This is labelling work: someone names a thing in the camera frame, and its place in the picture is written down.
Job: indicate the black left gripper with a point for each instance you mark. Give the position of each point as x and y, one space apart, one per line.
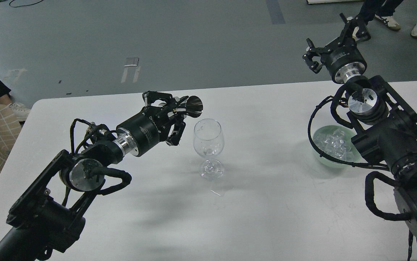
152 125

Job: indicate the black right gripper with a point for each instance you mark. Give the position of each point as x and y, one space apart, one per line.
346 61

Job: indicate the steel double jigger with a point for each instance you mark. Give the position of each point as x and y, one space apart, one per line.
191 106

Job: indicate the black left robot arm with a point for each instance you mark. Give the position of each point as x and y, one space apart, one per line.
49 215

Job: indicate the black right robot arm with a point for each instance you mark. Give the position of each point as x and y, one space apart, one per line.
385 125

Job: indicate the clear wine glass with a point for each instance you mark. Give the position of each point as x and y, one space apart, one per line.
209 142

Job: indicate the clear ice cubes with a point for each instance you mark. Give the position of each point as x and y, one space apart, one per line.
336 142

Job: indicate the white sneaker with dark stripes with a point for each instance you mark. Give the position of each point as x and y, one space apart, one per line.
389 22

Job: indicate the white grey sneaker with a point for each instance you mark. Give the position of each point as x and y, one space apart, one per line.
20 111

